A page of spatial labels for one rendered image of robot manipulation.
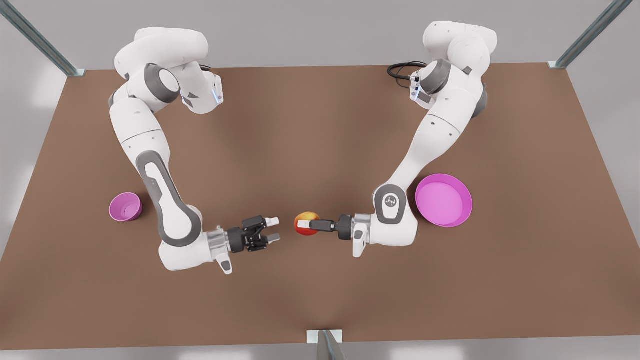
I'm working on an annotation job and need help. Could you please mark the pink bowl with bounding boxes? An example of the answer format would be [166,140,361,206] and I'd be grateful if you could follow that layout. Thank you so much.
[109,192,143,222]

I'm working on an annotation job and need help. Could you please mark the black cable loop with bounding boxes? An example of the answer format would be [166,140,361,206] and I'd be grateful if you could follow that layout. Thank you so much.
[387,61,428,92]

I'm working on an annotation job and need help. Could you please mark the pink plate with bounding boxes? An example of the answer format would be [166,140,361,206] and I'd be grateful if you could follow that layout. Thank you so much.
[415,173,473,229]

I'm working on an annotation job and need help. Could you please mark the silver frame post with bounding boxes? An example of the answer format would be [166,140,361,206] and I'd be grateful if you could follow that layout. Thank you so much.
[0,0,87,78]
[306,329,347,360]
[547,0,633,70]

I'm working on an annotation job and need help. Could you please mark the red yellow apple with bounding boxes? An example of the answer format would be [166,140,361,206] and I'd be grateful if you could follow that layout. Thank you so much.
[294,211,321,236]

